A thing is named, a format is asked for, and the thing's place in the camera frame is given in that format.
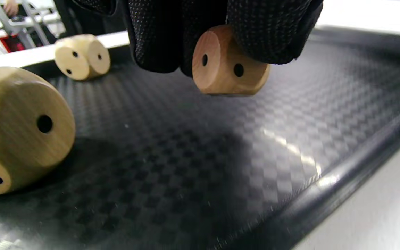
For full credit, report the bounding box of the grey metal frame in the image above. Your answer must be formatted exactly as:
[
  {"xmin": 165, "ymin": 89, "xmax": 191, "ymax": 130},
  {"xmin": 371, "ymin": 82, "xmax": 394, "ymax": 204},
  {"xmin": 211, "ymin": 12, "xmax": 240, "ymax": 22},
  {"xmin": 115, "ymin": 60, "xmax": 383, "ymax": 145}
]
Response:
[{"xmin": 0, "ymin": 0, "xmax": 56, "ymax": 50}]

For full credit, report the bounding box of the brown wooden die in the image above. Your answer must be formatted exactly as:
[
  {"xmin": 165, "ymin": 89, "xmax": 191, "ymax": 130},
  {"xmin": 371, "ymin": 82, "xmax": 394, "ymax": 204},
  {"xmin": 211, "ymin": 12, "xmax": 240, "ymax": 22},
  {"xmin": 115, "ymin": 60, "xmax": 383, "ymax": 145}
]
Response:
[{"xmin": 192, "ymin": 24, "xmax": 271, "ymax": 96}]

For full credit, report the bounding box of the black carbon-pattern tray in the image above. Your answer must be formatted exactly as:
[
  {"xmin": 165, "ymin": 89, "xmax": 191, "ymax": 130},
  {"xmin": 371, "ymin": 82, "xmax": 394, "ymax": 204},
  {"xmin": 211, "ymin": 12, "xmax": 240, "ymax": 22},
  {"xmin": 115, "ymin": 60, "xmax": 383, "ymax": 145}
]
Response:
[{"xmin": 0, "ymin": 26, "xmax": 400, "ymax": 250}]

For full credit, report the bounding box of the pale small wooden die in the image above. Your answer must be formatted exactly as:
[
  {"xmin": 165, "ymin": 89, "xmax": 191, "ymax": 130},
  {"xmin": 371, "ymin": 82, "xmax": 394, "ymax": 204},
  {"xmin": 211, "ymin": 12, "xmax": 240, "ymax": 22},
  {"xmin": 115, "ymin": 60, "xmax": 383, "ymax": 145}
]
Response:
[{"xmin": 54, "ymin": 34, "xmax": 111, "ymax": 81}]

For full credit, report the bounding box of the person's left hand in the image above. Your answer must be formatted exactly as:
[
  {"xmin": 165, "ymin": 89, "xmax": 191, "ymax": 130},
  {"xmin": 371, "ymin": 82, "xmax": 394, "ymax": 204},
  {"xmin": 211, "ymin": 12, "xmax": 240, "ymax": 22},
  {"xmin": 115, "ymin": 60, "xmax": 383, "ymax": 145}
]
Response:
[{"xmin": 71, "ymin": 0, "xmax": 324, "ymax": 77}]

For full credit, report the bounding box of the red object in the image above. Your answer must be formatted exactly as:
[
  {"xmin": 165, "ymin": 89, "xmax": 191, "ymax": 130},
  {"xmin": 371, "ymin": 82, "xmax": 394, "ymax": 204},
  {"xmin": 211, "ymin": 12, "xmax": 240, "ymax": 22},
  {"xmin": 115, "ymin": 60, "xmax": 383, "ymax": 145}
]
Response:
[{"xmin": 0, "ymin": 34, "xmax": 26, "ymax": 53}]

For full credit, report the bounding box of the pale large wooden die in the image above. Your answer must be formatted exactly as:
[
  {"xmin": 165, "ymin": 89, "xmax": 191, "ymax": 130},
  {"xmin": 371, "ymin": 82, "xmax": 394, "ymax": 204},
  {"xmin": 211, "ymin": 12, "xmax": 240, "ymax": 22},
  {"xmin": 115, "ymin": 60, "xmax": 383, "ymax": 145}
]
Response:
[{"xmin": 0, "ymin": 66, "xmax": 76, "ymax": 197}]

